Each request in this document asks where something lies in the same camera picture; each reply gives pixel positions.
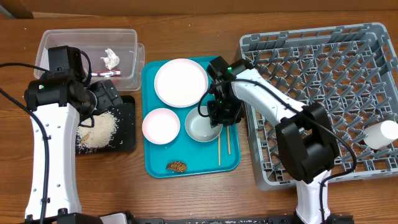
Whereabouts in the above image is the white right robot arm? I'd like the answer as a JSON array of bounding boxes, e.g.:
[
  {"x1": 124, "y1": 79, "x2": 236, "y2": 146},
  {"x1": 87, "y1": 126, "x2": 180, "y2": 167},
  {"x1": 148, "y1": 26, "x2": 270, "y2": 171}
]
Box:
[{"x1": 205, "y1": 57, "x2": 339, "y2": 223}]

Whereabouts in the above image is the pile of rice crumbs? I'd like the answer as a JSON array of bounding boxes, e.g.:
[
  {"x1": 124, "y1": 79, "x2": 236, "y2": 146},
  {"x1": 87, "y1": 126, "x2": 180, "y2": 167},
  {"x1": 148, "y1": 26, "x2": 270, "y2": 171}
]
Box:
[{"x1": 76, "y1": 112, "x2": 119, "y2": 152}]

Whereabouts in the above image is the white napkin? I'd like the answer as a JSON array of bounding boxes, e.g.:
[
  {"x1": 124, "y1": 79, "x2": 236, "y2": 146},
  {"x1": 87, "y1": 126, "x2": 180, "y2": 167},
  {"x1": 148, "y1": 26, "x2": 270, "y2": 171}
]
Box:
[{"x1": 101, "y1": 48, "x2": 120, "y2": 70}]

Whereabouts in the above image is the white round plate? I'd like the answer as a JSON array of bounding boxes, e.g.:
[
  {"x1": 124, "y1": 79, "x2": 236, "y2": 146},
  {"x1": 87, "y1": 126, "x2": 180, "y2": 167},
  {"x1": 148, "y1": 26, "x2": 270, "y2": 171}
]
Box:
[{"x1": 154, "y1": 58, "x2": 208, "y2": 108}]

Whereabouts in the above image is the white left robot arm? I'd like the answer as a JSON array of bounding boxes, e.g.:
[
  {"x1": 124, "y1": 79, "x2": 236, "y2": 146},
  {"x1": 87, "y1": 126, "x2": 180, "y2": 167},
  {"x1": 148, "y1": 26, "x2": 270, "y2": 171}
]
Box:
[{"x1": 25, "y1": 77, "x2": 123, "y2": 222}]

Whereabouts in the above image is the clear plastic bin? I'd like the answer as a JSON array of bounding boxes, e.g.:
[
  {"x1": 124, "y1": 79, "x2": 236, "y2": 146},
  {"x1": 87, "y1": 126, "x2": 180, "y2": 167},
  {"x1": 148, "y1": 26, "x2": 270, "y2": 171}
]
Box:
[{"x1": 35, "y1": 29, "x2": 145, "y2": 91}]

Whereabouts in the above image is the grey dishwasher rack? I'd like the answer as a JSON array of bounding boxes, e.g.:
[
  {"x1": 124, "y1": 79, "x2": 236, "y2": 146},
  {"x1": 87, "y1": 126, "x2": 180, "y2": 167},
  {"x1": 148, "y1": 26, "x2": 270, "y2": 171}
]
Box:
[{"x1": 239, "y1": 23, "x2": 397, "y2": 180}]

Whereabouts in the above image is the beige bowl with crumbs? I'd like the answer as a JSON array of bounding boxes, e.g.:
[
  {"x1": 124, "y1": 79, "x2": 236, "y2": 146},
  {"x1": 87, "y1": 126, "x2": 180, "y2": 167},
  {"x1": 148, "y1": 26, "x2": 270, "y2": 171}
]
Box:
[{"x1": 142, "y1": 108, "x2": 180, "y2": 144}]

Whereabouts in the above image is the teal plastic tray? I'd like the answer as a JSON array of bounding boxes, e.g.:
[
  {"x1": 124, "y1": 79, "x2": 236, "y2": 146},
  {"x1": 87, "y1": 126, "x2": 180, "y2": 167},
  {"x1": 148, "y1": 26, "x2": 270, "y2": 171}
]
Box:
[{"x1": 141, "y1": 60, "x2": 241, "y2": 179}]

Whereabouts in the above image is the red snack wrapper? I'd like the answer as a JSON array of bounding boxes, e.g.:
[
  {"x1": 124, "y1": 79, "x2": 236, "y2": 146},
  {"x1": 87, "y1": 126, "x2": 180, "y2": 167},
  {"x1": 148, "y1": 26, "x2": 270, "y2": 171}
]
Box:
[{"x1": 91, "y1": 70, "x2": 121, "y2": 78}]

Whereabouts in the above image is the white paper cup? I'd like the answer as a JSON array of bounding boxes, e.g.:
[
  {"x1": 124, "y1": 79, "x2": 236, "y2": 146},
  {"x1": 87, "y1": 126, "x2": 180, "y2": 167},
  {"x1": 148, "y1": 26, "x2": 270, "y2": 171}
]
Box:
[{"x1": 363, "y1": 120, "x2": 397, "y2": 149}]

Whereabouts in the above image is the black rectangular tray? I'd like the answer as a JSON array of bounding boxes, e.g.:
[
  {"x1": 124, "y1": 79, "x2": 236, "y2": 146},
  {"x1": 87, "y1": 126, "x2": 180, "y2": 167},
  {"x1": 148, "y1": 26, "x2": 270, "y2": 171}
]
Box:
[{"x1": 75, "y1": 95, "x2": 137, "y2": 155}]

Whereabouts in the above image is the brown food scrap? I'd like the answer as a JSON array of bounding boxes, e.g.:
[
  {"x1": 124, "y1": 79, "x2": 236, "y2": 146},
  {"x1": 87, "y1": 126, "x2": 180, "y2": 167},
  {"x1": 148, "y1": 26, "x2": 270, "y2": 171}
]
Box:
[{"x1": 166, "y1": 161, "x2": 187, "y2": 173}]

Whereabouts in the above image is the grey bowl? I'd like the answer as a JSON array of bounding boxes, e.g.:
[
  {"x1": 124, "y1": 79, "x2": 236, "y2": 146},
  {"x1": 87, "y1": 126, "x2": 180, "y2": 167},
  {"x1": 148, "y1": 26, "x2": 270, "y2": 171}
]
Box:
[{"x1": 185, "y1": 107, "x2": 223, "y2": 142}]

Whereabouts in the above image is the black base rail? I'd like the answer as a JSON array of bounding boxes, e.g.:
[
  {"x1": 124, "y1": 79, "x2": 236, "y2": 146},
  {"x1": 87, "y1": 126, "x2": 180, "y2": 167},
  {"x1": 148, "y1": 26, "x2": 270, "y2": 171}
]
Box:
[{"x1": 18, "y1": 211, "x2": 355, "y2": 224}]

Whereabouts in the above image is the wooden chopstick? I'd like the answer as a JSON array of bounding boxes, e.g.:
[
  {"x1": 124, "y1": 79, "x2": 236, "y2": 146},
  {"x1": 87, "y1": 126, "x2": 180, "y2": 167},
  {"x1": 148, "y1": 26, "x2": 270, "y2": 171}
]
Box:
[
  {"x1": 218, "y1": 134, "x2": 221, "y2": 166},
  {"x1": 226, "y1": 126, "x2": 231, "y2": 155}
]

